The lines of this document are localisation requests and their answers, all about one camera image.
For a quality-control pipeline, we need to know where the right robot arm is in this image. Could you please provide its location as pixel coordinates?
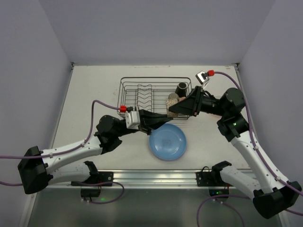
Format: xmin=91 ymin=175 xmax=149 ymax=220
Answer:
xmin=169 ymin=86 xmax=302 ymax=219

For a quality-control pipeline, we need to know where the speckled grey cup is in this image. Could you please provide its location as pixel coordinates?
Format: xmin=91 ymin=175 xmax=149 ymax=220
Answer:
xmin=165 ymin=98 xmax=179 ymax=118

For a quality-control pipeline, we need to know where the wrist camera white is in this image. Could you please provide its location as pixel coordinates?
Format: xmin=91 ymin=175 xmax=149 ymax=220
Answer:
xmin=196 ymin=70 xmax=214 ymax=90
xmin=125 ymin=111 xmax=140 ymax=130

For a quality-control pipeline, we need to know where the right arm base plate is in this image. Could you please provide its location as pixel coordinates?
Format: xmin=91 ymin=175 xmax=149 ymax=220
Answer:
xmin=196 ymin=166 xmax=232 ymax=187

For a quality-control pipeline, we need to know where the black cup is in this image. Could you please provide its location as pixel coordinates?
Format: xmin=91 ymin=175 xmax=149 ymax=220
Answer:
xmin=175 ymin=82 xmax=188 ymax=98

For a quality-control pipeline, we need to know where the aluminium rail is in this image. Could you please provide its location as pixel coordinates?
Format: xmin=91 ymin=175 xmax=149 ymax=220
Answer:
xmin=30 ymin=168 xmax=279 ymax=190

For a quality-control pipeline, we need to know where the grey-green cup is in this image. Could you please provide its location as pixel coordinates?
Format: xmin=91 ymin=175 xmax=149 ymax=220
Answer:
xmin=168 ymin=93 xmax=179 ymax=100

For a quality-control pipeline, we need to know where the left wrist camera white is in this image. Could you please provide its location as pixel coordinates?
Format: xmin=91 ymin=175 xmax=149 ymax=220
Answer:
xmin=125 ymin=111 xmax=140 ymax=130

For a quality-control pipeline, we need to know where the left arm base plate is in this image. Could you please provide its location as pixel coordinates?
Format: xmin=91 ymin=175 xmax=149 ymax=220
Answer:
xmin=71 ymin=171 xmax=114 ymax=187

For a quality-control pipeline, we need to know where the blue plate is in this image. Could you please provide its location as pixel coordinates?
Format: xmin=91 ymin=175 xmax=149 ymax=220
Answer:
xmin=148 ymin=123 xmax=187 ymax=161

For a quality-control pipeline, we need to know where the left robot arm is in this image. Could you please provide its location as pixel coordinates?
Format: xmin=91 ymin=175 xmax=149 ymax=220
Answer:
xmin=18 ymin=110 xmax=173 ymax=194

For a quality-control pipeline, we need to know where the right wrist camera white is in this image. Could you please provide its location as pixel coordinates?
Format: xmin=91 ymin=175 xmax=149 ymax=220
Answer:
xmin=196 ymin=70 xmax=214 ymax=90

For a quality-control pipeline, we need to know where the black wire dish rack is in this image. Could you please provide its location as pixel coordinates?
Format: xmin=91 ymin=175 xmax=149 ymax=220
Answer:
xmin=117 ymin=77 xmax=192 ymax=114

